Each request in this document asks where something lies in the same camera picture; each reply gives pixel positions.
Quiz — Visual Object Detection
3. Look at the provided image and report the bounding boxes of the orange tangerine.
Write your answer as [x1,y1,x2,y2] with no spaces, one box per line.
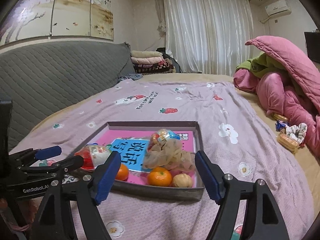
[147,167,172,187]
[116,164,129,181]

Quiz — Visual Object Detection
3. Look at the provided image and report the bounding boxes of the red toy egg packet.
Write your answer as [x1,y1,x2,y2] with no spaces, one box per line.
[74,144,111,171]
[147,128,181,152]

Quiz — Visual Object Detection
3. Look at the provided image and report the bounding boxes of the beige walnut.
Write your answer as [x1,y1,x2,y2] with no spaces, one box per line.
[172,173,193,188]

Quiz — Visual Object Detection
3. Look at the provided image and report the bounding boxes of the beige sheer scrunchie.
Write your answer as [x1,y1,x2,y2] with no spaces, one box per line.
[143,139,195,172]

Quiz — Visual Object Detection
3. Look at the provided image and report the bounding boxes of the pink and blue workbook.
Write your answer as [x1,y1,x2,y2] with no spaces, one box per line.
[94,130,196,188]

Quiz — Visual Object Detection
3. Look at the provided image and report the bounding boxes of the pink strawberry print bedsheet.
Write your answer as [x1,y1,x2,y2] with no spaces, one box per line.
[15,80,314,239]

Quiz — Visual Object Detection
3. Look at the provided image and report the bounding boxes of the grey cardboard tray box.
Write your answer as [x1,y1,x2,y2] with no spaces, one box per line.
[70,121,204,201]

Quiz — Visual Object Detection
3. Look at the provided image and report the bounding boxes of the grey quilted headboard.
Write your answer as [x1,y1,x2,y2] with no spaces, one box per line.
[1,41,135,150]

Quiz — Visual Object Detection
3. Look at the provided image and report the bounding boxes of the snack wrappers pile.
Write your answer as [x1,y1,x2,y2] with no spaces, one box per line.
[271,113,308,154]

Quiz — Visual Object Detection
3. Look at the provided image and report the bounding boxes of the pink quilted duvet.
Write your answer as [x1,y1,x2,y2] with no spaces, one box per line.
[233,36,319,157]

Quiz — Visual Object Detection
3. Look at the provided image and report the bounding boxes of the stack of folded blankets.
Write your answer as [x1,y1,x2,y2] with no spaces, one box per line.
[131,50,176,75]

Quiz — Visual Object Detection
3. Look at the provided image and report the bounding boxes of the green blanket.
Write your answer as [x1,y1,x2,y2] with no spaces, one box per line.
[235,53,288,79]

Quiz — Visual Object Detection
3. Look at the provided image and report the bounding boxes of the white sheer curtain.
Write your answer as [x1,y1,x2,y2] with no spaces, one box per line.
[156,0,254,76]

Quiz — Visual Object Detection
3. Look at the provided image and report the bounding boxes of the black television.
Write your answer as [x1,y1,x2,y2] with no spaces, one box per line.
[304,32,320,63]

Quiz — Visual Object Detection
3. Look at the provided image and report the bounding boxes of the white air conditioner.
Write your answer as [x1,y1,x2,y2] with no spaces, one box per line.
[265,0,291,16]

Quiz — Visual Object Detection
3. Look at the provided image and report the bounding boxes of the floral wall painting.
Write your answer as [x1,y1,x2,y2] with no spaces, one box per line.
[1,0,114,45]

